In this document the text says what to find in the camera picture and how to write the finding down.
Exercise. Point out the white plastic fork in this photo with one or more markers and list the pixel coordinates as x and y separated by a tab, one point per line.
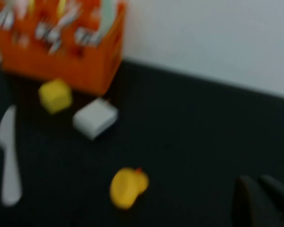
62	26

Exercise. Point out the paper label for knives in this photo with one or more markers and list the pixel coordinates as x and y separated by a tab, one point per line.
87	36

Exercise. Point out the yellow rubber duck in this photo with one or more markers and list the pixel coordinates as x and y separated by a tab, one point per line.
127	188

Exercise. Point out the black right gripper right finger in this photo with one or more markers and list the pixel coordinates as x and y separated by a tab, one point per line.
281	194

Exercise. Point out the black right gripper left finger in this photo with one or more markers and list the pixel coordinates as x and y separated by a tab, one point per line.
251	205

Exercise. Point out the white usb charger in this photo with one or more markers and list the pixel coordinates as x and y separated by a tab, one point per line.
94	118

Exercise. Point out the yellow cube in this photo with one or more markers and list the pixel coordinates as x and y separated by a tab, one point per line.
55	95

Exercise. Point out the paper label for forks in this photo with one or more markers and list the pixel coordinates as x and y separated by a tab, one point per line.
47	32

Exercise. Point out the orange cutlery holder crate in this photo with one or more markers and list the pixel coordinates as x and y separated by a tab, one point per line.
61	66

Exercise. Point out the paper label for spoons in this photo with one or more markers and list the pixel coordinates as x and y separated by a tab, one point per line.
2	20

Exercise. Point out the grey white plastic knife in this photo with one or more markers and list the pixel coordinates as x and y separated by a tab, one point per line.
10	165

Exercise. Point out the pale green plastic knife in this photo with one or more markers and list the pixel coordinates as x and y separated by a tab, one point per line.
107	19

